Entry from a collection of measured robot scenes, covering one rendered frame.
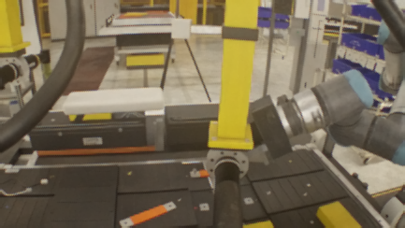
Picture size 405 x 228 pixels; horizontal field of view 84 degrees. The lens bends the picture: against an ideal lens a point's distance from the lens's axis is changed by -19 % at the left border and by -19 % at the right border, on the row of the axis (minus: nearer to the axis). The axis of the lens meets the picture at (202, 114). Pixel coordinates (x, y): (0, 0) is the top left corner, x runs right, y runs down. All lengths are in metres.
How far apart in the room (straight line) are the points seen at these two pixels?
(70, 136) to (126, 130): 0.20
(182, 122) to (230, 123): 0.45
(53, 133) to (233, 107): 0.67
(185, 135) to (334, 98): 0.56
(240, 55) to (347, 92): 0.24
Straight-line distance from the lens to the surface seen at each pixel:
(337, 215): 0.76
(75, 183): 0.85
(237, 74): 0.45
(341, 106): 0.57
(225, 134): 0.50
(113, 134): 0.94
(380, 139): 0.66
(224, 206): 0.43
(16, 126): 0.36
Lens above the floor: 1.53
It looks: 26 degrees down
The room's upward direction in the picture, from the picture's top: 3 degrees clockwise
